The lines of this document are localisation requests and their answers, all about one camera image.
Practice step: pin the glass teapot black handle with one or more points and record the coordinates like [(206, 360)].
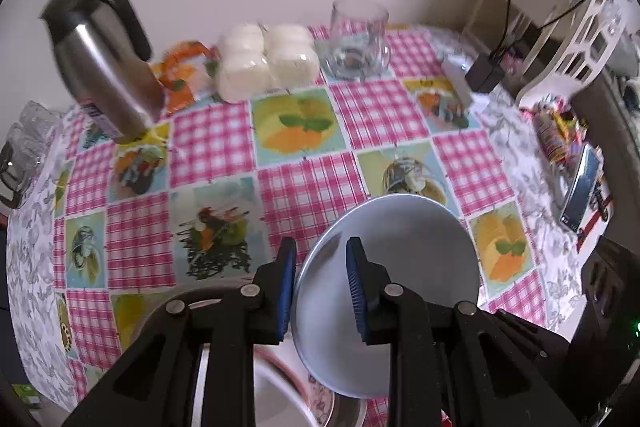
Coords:
[(13, 177)]

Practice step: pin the orange snack packet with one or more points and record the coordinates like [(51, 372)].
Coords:
[(186, 73)]

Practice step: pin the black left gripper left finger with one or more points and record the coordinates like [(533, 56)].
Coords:
[(195, 354)]

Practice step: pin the clear glass mug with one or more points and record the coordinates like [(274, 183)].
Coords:
[(357, 48)]

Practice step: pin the white power strip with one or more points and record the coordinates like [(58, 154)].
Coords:
[(455, 72)]

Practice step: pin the plain white bowl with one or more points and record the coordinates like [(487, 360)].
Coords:
[(422, 245)]

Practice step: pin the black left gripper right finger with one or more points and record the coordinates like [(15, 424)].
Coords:
[(462, 363)]

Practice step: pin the grey floral fleece tablecloth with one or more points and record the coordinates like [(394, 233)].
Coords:
[(535, 166)]

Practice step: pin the colourful snack packets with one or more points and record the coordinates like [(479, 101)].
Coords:
[(560, 132)]

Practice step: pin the black power adapter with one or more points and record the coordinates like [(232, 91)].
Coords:
[(485, 74)]

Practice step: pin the stainless steel basin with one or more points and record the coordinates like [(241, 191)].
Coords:
[(277, 403)]

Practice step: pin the stainless steel thermos jug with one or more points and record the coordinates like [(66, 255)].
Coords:
[(103, 57)]

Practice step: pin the floral pink rimmed plate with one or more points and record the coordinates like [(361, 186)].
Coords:
[(319, 399)]

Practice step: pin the bag of white buns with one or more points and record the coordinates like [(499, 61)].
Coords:
[(255, 59)]

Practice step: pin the pink checkered plastic tablecloth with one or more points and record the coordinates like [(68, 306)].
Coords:
[(300, 176)]

